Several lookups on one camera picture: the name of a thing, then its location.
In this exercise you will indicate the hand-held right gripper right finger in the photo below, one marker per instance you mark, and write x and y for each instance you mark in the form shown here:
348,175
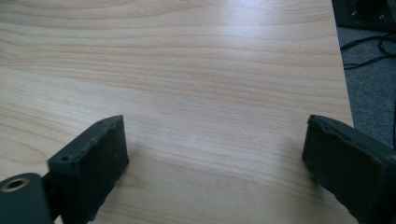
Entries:
351,165

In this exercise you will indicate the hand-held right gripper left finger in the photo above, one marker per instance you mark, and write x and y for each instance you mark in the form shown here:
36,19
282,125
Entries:
90,165

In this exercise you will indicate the black equipment base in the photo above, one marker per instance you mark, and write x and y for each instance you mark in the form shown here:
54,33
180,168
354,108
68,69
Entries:
364,14

